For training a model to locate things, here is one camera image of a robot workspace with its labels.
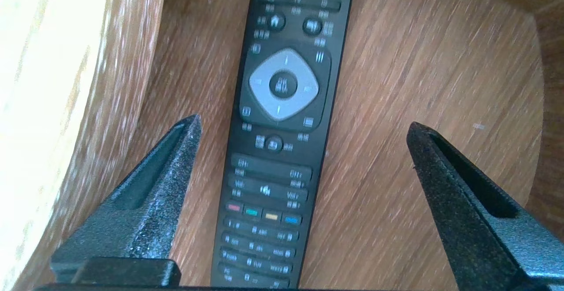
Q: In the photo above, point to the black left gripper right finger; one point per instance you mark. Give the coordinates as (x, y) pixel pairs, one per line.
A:
(484, 247)

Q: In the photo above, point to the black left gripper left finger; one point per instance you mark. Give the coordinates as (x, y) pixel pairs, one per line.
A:
(141, 220)

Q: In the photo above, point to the black TV remote control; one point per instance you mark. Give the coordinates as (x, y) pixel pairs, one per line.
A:
(282, 159)

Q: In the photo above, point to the round wooden nightstand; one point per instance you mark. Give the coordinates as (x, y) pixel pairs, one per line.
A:
(66, 84)

